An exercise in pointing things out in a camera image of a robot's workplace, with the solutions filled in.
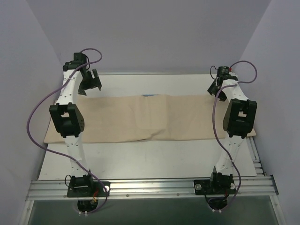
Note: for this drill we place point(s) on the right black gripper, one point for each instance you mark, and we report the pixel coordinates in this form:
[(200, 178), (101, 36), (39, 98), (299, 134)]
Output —
[(213, 88)]

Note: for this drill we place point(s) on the beige cloth surgical kit roll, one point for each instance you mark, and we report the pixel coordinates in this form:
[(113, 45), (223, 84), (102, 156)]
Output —
[(137, 118)]

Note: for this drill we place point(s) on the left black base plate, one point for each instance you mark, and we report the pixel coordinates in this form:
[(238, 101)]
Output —
[(96, 191)]

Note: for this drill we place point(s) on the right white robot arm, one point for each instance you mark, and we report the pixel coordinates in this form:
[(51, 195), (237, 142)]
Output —
[(238, 122)]

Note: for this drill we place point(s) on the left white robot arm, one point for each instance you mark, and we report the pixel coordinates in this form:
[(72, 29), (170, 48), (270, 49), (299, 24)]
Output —
[(67, 118)]

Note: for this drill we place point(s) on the back aluminium rail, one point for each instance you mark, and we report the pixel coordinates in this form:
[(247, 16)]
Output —
[(152, 73)]

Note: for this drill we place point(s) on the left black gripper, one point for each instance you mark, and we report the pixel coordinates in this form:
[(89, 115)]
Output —
[(91, 82)]

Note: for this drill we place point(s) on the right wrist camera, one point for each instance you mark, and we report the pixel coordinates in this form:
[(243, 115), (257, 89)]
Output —
[(223, 71)]

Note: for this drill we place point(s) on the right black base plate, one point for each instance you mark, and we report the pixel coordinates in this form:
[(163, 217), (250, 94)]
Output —
[(207, 187)]

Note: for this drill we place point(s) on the aluminium rail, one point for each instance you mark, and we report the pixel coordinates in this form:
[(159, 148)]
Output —
[(152, 73), (149, 189)]

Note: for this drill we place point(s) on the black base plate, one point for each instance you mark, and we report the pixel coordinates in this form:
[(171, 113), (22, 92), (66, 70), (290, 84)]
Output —
[(96, 191), (207, 187)]

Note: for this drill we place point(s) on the front aluminium rail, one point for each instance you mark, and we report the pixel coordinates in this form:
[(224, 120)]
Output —
[(149, 189)]

